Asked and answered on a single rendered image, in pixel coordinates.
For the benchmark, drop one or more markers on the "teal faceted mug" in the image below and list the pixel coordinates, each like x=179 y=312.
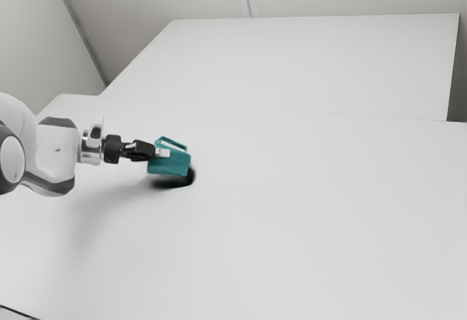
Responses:
x=171 y=163

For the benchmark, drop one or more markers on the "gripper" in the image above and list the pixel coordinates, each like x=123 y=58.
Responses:
x=112 y=148

